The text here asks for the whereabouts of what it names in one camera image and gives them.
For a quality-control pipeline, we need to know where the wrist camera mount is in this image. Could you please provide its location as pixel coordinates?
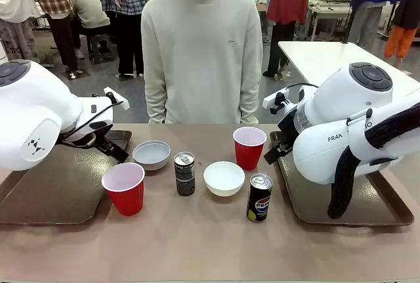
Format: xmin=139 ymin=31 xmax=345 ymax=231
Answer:
xmin=262 ymin=88 xmax=291 ymax=115
xmin=104 ymin=87 xmax=129 ymax=111

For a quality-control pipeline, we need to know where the black Pepsi can, round logo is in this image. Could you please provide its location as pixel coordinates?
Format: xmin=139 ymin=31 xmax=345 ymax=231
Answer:
xmin=246 ymin=173 xmax=274 ymax=223

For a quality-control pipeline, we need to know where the person's right forearm, cream sleeve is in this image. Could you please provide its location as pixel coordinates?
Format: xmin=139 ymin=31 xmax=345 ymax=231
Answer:
xmin=144 ymin=66 xmax=169 ymax=125

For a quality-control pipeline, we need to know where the white plastic bowl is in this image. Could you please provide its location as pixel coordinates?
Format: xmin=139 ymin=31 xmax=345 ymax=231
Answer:
xmin=203 ymin=161 xmax=246 ymax=197

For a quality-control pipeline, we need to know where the black grey-print Pepsi can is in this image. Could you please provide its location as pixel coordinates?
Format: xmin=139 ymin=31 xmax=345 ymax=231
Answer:
xmin=173 ymin=151 xmax=196 ymax=197

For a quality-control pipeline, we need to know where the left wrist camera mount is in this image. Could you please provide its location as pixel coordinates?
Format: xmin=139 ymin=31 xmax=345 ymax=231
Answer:
xmin=104 ymin=87 xmax=129 ymax=111

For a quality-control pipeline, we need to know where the red plastic party cup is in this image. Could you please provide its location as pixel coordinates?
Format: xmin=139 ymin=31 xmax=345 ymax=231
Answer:
xmin=232 ymin=126 xmax=267 ymax=171
xmin=100 ymin=162 xmax=146 ymax=217

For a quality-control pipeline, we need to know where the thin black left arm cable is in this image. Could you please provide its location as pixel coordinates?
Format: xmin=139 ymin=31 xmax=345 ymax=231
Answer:
xmin=60 ymin=94 xmax=124 ymax=142

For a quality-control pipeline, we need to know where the bystander in white jacket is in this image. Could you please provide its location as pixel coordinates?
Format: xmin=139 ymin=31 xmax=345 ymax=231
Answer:
xmin=0 ymin=0 xmax=41 ymax=64

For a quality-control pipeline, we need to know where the brown plastic serving tray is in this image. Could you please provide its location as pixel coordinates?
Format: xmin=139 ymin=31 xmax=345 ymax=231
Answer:
xmin=0 ymin=129 xmax=133 ymax=225
xmin=268 ymin=131 xmax=415 ymax=227

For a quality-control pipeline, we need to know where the large white table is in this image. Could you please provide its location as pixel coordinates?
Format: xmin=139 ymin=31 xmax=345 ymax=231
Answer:
xmin=278 ymin=41 xmax=420 ymax=100

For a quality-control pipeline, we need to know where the grey step stool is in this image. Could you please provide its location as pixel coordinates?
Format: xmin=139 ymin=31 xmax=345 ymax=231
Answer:
xmin=87 ymin=34 xmax=114 ymax=64

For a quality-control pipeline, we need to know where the bystander in orange trousers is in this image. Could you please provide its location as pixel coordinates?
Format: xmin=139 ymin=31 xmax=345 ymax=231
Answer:
xmin=384 ymin=0 xmax=420 ymax=59

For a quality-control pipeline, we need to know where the grey plastic bowl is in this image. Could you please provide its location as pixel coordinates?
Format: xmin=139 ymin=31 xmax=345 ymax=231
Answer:
xmin=132 ymin=141 xmax=171 ymax=171

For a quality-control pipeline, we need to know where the seated bystander in grey hoodie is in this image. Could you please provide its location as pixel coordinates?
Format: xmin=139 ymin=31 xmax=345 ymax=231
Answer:
xmin=69 ymin=0 xmax=111 ymax=59

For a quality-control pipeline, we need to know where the person in cream sweater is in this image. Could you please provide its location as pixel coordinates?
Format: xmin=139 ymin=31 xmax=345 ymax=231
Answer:
xmin=140 ymin=0 xmax=264 ymax=125

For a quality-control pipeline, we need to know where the white background workbench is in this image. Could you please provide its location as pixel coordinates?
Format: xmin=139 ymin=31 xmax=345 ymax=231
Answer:
xmin=307 ymin=0 xmax=356 ymax=42

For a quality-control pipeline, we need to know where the person's left forearm, cream sleeve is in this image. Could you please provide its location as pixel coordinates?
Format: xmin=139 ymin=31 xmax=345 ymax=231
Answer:
xmin=237 ymin=66 xmax=264 ymax=125

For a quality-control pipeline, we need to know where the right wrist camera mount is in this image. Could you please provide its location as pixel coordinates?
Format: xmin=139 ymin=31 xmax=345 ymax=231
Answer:
xmin=262 ymin=88 xmax=291 ymax=115

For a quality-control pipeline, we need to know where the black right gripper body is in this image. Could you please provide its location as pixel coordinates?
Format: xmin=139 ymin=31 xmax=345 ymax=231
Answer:
xmin=277 ymin=111 xmax=300 ymax=153

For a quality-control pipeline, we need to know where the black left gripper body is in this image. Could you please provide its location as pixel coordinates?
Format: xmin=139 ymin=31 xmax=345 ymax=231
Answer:
xmin=85 ymin=131 xmax=116 ymax=154

